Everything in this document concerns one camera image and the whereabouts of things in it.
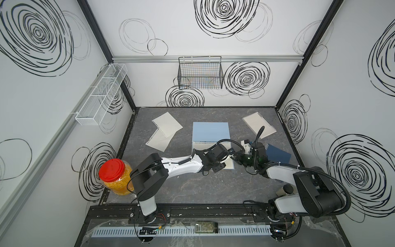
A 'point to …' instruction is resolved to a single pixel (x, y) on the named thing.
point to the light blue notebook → (205, 135)
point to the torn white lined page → (167, 124)
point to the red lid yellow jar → (114, 174)
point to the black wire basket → (200, 72)
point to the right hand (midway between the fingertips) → (229, 156)
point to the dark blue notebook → (274, 154)
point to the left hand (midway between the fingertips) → (220, 159)
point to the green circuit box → (206, 227)
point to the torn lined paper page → (159, 141)
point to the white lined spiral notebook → (255, 121)
